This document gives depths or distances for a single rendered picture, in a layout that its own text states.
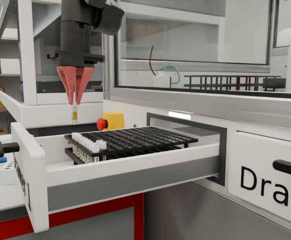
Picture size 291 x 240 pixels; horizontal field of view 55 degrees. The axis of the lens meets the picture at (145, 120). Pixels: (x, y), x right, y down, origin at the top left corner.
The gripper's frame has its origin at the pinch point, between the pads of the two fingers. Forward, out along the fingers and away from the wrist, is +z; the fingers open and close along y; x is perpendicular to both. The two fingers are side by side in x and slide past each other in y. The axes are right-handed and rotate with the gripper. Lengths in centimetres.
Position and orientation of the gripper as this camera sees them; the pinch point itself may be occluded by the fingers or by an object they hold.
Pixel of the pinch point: (74, 100)
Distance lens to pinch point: 57.3
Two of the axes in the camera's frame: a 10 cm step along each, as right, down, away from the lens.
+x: -5.0, -1.3, 8.6
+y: 8.6, -0.1, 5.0
